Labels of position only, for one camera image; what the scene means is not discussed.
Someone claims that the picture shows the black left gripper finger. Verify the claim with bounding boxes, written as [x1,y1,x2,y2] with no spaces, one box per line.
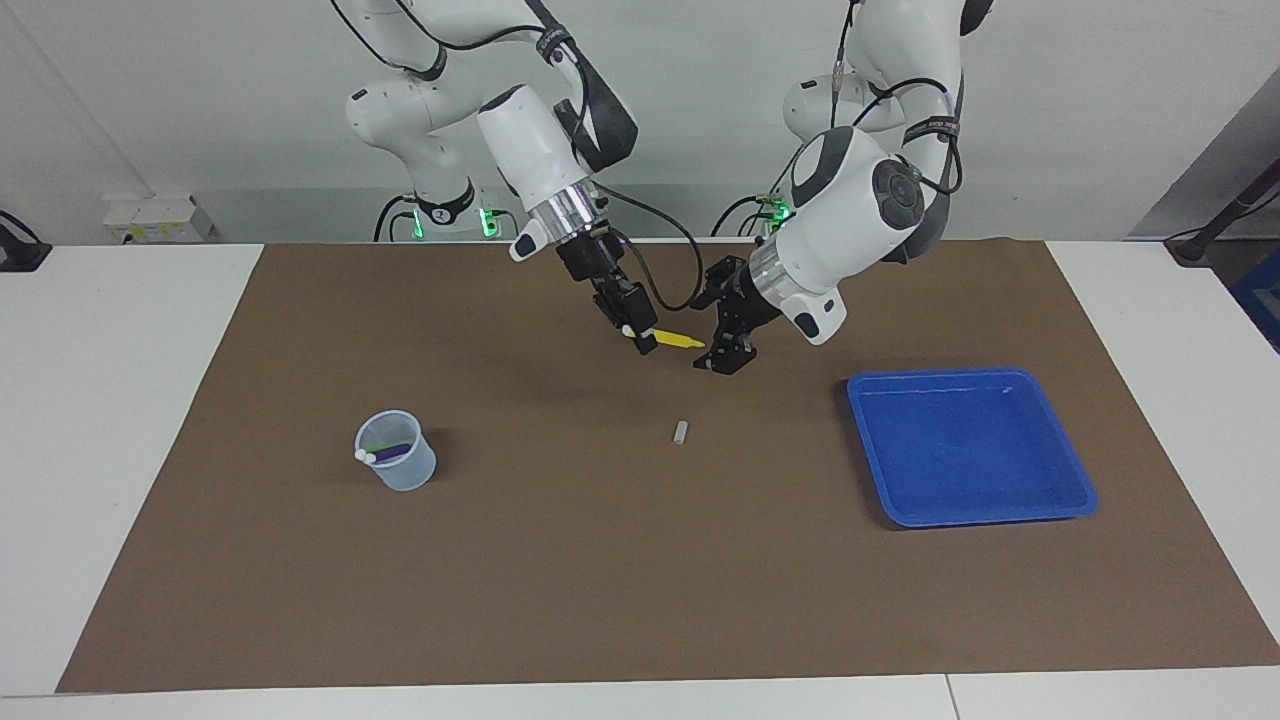
[690,256,746,311]
[693,335,759,376]

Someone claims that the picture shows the yellow pen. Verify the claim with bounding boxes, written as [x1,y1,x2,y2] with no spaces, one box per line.
[621,324,707,351]

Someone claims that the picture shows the brown table mat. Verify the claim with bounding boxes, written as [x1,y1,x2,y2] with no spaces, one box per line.
[55,238,1280,694]

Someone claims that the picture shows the blue plastic tray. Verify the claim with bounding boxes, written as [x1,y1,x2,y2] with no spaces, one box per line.
[846,367,1099,529]

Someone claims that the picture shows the clear plastic cup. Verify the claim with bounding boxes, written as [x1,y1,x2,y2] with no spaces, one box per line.
[355,409,438,492]

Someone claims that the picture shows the black stand with pole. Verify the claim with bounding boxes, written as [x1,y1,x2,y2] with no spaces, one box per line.
[1165,160,1280,266]

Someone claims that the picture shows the blue box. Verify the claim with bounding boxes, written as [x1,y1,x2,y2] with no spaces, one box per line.
[1230,250,1280,353]

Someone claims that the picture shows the black table clamp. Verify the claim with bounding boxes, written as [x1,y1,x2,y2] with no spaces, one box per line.
[0,210,53,273]

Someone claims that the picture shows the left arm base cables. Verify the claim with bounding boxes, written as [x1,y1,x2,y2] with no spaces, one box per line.
[711,192,791,239]

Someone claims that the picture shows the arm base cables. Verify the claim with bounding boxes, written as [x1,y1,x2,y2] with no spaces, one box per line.
[374,193,521,243]
[711,192,791,239]

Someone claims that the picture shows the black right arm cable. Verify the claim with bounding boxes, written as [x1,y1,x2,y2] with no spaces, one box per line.
[330,0,706,313]

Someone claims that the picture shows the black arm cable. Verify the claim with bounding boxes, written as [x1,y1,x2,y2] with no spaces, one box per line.
[330,0,706,313]
[825,0,966,196]

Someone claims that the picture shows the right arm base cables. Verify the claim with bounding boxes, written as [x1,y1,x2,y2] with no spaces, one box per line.
[374,193,521,243]

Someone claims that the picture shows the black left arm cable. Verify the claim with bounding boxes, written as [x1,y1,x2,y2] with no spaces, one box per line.
[825,0,966,196]

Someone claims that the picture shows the white wall socket box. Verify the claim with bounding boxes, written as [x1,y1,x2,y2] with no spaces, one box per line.
[103,193,213,246]

